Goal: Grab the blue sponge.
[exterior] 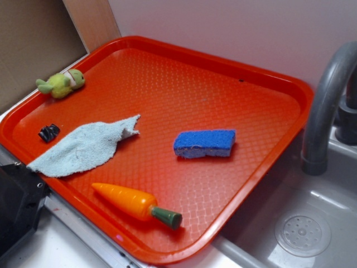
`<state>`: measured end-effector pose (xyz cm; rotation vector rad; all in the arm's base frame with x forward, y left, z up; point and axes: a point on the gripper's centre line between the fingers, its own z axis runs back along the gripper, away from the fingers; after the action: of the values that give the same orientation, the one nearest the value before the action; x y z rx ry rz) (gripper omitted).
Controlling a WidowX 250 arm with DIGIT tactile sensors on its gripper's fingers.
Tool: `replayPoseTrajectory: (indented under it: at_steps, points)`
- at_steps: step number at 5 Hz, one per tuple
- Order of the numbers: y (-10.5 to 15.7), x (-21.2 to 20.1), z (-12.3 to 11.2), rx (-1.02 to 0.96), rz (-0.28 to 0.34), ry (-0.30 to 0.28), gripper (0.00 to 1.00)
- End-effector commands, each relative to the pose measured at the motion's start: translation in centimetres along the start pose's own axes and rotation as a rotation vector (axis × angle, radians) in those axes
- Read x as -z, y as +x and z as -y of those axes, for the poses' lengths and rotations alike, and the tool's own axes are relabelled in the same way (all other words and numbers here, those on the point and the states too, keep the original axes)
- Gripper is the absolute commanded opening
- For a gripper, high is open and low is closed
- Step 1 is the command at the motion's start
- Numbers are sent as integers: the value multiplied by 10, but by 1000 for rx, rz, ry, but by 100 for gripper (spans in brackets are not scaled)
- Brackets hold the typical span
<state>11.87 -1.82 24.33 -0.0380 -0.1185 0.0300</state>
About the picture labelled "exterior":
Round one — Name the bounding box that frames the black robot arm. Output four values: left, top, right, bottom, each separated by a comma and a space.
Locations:
1, 162, 49, 260

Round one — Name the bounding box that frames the blue sponge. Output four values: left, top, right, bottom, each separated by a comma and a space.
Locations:
173, 130, 236, 159

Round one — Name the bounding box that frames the orange plastic tray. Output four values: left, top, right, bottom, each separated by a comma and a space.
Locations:
1, 37, 313, 265

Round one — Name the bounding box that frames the orange toy carrot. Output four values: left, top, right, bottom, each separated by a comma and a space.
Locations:
91, 183, 182, 230

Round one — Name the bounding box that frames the light blue cloth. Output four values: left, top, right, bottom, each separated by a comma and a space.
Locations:
27, 114, 141, 178

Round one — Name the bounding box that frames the green plush toy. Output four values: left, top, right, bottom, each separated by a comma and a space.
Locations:
36, 69, 85, 99

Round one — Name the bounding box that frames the small black crumpled object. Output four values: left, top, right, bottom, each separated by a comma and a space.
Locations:
38, 124, 60, 143

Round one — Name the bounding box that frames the grey toy sink basin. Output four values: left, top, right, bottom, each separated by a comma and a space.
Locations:
213, 136, 356, 267

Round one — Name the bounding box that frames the grey toy faucet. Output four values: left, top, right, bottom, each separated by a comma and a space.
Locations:
301, 41, 356, 175

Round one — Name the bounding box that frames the brown cardboard panel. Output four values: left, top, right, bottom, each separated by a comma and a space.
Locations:
1, 1, 86, 112

